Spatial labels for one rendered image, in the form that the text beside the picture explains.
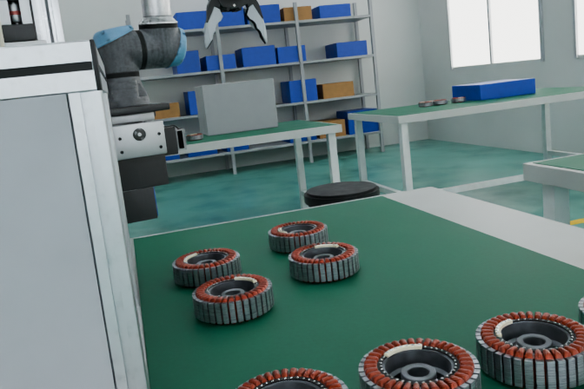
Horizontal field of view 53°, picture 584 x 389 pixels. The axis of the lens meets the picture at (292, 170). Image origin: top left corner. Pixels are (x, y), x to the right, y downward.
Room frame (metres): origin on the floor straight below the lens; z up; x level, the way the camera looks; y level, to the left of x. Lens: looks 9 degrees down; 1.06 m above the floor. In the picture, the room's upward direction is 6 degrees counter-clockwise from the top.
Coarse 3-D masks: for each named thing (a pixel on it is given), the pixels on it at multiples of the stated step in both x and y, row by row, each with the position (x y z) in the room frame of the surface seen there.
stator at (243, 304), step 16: (208, 288) 0.80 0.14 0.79; (224, 288) 0.82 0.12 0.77; (240, 288) 0.80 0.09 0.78; (256, 288) 0.77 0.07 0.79; (272, 288) 0.79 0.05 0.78; (208, 304) 0.75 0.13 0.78; (224, 304) 0.74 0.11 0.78; (240, 304) 0.74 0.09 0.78; (256, 304) 0.75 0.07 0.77; (272, 304) 0.78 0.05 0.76; (208, 320) 0.75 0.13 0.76; (224, 320) 0.74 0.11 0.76; (240, 320) 0.74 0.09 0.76
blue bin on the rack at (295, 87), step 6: (312, 78) 7.53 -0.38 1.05; (282, 84) 7.73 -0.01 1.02; (288, 84) 7.49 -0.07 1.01; (294, 84) 7.46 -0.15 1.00; (300, 84) 7.48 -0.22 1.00; (306, 84) 7.50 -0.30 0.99; (312, 84) 7.52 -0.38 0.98; (282, 90) 7.76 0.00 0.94; (288, 90) 7.52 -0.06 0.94; (294, 90) 7.46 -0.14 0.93; (300, 90) 7.48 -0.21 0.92; (306, 90) 7.50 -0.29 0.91; (312, 90) 7.52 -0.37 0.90; (282, 96) 7.79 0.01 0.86; (288, 96) 7.55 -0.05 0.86; (294, 96) 7.46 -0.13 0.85; (300, 96) 7.48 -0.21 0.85; (312, 96) 7.52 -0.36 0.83; (282, 102) 7.84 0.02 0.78; (288, 102) 7.58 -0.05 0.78
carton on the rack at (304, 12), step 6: (300, 6) 7.53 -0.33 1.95; (306, 6) 7.55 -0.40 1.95; (282, 12) 7.51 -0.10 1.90; (288, 12) 7.49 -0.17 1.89; (300, 12) 7.53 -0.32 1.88; (306, 12) 7.55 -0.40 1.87; (282, 18) 7.54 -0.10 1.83; (288, 18) 7.49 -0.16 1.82; (294, 18) 7.51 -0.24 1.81; (300, 18) 7.53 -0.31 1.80; (306, 18) 7.55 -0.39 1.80
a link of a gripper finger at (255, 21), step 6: (252, 6) 1.40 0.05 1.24; (246, 12) 1.40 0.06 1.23; (252, 12) 1.40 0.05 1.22; (252, 18) 1.40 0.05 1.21; (258, 18) 1.40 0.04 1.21; (252, 24) 1.44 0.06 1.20; (258, 24) 1.40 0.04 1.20; (264, 24) 1.41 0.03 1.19; (258, 30) 1.41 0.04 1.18; (264, 30) 1.41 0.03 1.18; (264, 36) 1.41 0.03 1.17; (264, 42) 1.41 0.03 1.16
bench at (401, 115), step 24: (528, 96) 4.35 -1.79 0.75; (552, 96) 4.21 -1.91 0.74; (576, 96) 4.27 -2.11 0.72; (360, 120) 4.51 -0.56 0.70; (384, 120) 4.09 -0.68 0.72; (408, 120) 3.91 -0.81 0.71; (360, 144) 4.69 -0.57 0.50; (408, 144) 3.94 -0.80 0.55; (360, 168) 4.69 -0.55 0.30; (408, 168) 3.94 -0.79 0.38; (384, 192) 4.29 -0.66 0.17; (456, 192) 4.04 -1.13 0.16
